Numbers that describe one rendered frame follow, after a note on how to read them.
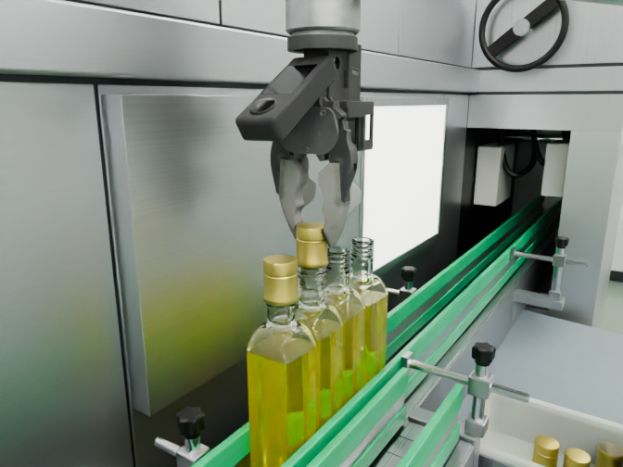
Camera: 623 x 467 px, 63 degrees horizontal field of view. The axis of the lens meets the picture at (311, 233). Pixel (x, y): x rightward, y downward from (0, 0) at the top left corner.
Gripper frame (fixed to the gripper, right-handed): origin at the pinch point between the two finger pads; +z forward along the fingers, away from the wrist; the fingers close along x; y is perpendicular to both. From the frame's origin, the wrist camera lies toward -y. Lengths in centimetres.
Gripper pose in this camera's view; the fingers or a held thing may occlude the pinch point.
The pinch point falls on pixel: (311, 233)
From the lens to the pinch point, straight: 54.8
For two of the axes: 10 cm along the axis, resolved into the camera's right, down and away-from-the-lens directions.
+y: 5.4, -2.1, 8.1
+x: -8.4, -1.4, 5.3
